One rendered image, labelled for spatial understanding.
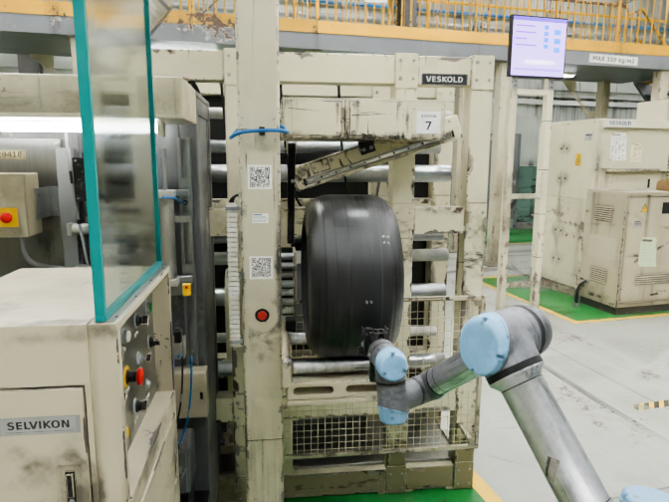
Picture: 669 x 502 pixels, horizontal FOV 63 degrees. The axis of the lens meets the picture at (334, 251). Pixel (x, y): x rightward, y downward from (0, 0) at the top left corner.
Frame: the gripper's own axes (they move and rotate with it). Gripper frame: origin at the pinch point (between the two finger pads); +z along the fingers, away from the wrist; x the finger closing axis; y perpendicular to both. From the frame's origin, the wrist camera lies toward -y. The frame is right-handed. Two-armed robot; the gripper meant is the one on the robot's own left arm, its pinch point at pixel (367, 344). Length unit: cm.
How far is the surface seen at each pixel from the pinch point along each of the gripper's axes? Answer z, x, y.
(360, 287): -5.4, 3.1, 18.2
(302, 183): 50, 17, 53
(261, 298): 14.7, 32.6, 13.0
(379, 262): -4.7, -2.8, 25.4
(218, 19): 507, 86, 280
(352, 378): 9.0, 3.5, -13.3
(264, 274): 13.7, 31.5, 20.9
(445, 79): 62, -45, 97
